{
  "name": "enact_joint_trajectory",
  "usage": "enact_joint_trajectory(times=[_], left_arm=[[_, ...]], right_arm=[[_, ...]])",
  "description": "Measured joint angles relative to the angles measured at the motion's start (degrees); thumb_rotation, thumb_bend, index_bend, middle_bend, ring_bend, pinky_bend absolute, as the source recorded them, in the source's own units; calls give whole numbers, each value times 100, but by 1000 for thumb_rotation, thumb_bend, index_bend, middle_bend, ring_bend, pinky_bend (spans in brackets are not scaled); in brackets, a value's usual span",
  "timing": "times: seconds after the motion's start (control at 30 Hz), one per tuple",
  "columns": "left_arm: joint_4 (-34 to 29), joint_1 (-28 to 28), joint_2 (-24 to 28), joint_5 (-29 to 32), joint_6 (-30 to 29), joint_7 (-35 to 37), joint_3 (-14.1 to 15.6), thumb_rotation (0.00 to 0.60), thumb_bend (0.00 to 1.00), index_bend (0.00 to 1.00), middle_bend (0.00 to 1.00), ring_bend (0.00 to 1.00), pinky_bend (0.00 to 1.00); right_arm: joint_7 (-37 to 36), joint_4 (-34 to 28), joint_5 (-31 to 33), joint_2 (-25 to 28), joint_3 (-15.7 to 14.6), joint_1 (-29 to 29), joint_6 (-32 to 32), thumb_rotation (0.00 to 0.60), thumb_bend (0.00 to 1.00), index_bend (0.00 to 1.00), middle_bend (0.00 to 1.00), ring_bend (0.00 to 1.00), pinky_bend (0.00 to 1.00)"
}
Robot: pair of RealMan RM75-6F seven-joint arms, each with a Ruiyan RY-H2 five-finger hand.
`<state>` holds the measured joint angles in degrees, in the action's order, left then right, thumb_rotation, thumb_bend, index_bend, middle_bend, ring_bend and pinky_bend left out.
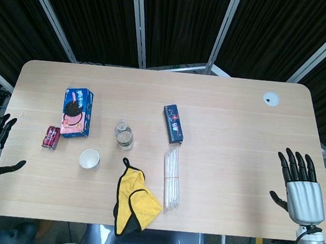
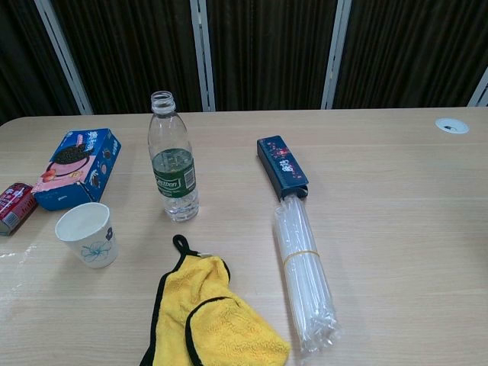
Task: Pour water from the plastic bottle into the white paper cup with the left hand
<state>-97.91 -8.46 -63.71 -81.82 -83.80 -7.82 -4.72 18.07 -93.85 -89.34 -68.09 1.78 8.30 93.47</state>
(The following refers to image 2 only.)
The transparent water bottle green label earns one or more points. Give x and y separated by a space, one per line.
173 152

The white paper cup blue flower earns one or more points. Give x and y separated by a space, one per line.
95 248

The dark blue straw box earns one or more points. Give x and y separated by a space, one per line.
284 167

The yellow rubber band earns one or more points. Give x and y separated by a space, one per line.
301 252

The clear straws plastic pack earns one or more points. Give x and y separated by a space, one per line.
305 282

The yellow cloth black trim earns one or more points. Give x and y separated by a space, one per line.
213 324

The blue pink cookie box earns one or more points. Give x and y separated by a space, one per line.
72 167

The red snack packet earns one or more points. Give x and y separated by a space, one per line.
15 206

